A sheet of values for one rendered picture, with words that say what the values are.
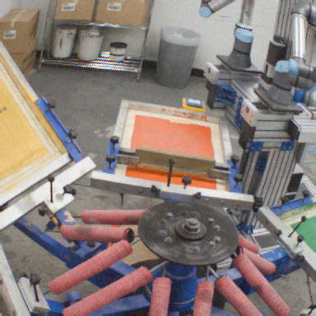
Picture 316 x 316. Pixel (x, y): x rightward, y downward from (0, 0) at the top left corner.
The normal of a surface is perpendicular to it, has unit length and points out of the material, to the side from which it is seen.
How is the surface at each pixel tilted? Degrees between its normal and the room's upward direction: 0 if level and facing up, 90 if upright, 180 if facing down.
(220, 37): 90
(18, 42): 90
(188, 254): 0
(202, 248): 0
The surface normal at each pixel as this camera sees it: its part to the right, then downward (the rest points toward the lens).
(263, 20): -0.04, 0.52
